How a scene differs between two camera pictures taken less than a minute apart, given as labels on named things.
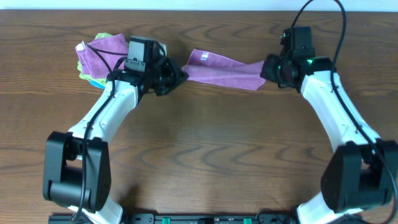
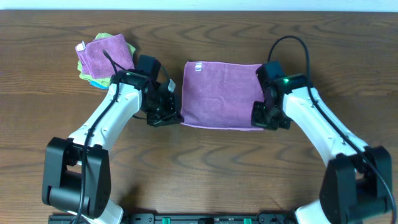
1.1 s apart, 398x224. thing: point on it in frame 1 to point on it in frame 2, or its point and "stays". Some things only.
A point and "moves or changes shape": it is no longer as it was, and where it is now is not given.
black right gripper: x=266 y=73 to x=256 y=120
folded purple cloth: x=100 y=57 stays
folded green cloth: x=94 y=79 stays
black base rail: x=188 y=219 stays
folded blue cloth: x=96 y=84 stays
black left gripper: x=173 y=72 to x=171 y=114
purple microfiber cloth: x=208 y=68 moves or changes shape
